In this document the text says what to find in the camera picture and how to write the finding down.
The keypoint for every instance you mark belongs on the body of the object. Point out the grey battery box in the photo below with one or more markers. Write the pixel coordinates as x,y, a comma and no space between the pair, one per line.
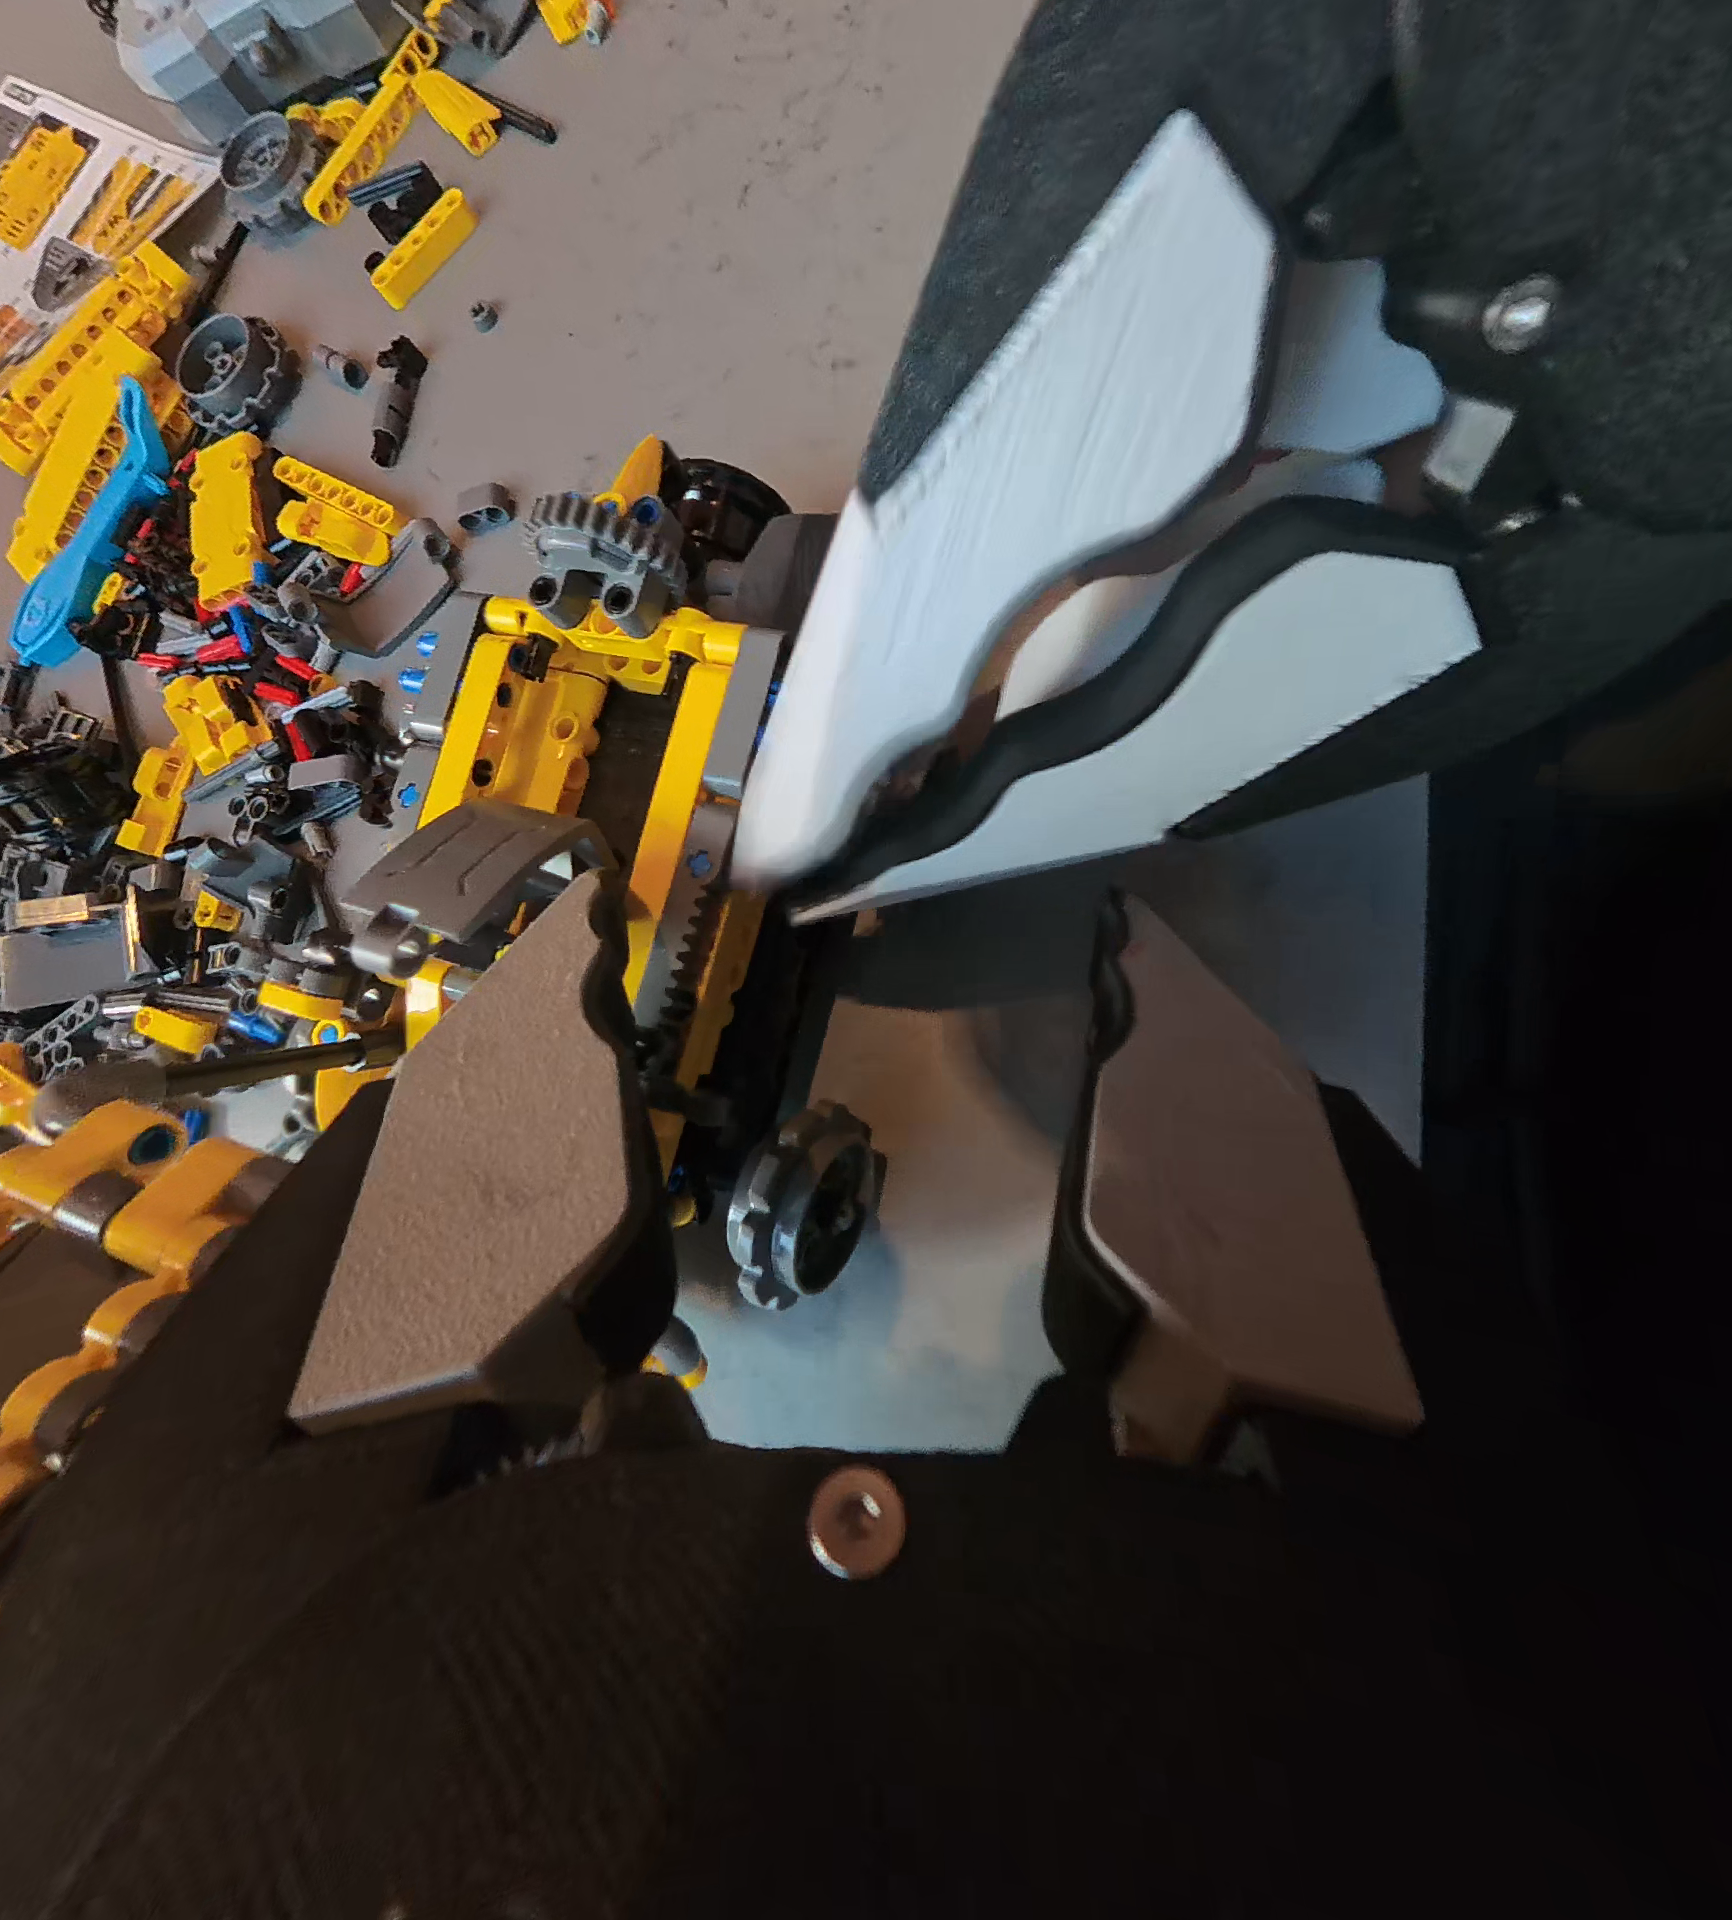
252,66

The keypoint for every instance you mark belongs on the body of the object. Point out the short yellow beam brick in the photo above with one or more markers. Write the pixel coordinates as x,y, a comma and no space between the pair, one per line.
428,245

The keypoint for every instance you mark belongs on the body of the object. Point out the grey toothed rack piece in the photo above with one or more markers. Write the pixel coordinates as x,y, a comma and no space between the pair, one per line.
682,960

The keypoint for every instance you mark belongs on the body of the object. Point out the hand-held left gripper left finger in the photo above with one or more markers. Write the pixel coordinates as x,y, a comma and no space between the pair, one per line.
493,1184

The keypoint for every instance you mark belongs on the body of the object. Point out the dark grey gear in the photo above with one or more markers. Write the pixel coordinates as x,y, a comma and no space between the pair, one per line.
602,533

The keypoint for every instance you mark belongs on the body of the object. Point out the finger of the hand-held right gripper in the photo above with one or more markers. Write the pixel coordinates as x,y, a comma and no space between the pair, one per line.
1298,677
1044,420

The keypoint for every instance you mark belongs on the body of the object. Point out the thin black rod brick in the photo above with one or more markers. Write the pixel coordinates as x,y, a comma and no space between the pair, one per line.
524,116

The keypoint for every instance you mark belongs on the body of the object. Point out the yellow toy brick vehicle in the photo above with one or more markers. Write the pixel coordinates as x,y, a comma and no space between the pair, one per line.
556,706

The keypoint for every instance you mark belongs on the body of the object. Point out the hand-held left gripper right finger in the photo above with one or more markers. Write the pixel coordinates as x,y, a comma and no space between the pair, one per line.
1229,1203

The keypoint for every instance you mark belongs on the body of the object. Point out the pile of loose brick pieces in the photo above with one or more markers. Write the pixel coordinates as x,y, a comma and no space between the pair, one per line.
206,677

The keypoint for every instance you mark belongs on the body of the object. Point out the small grey wheel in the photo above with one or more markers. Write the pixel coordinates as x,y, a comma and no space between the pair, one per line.
262,158

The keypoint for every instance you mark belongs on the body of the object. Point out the blue brick separator tool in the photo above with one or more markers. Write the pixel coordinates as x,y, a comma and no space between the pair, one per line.
86,540

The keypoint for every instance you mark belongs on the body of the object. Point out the yellow brick with grey end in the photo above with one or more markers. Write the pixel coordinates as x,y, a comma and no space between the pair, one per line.
569,21

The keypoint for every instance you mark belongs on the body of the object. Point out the yellow printed sticker sheet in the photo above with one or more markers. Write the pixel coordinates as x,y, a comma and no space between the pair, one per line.
42,207

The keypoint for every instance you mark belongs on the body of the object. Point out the dark grey toothed wheel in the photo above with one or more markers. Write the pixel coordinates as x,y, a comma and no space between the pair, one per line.
237,363

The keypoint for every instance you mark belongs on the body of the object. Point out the black axle brick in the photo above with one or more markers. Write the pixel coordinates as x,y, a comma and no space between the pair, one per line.
393,183

